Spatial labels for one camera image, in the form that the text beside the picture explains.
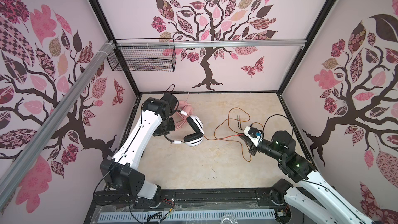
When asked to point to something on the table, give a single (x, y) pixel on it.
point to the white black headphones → (195, 139)
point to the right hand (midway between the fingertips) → (240, 131)
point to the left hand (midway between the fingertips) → (164, 134)
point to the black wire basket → (153, 60)
